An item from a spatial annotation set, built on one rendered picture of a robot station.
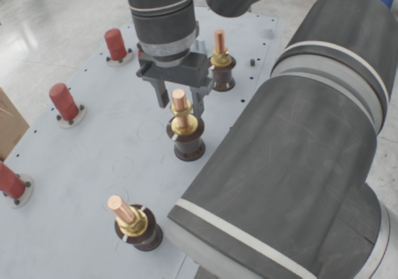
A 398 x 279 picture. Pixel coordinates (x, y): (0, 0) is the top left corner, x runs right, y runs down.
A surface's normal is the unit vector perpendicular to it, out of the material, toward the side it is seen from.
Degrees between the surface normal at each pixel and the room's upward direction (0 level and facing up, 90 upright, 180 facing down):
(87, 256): 0
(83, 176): 0
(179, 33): 90
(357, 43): 13
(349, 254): 36
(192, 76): 90
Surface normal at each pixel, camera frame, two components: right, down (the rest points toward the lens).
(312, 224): 0.27, -0.19
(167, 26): 0.21, 0.75
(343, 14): -0.32, -0.56
